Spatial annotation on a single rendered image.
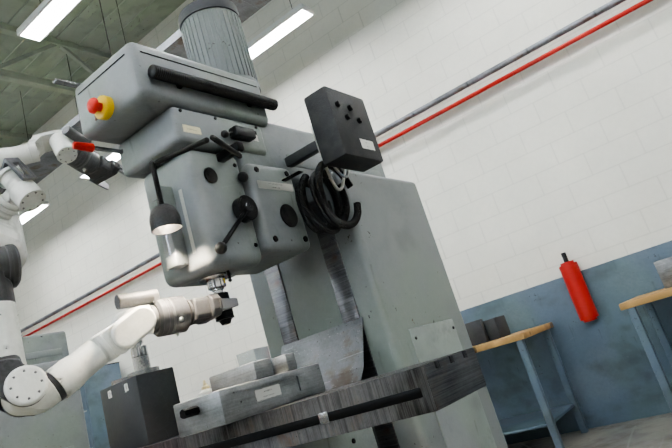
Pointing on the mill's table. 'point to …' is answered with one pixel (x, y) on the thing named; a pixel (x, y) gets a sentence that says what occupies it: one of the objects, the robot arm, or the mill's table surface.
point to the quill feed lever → (245, 211)
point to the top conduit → (210, 87)
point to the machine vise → (251, 396)
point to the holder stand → (141, 408)
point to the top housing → (156, 94)
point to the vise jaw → (242, 374)
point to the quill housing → (205, 217)
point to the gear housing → (152, 148)
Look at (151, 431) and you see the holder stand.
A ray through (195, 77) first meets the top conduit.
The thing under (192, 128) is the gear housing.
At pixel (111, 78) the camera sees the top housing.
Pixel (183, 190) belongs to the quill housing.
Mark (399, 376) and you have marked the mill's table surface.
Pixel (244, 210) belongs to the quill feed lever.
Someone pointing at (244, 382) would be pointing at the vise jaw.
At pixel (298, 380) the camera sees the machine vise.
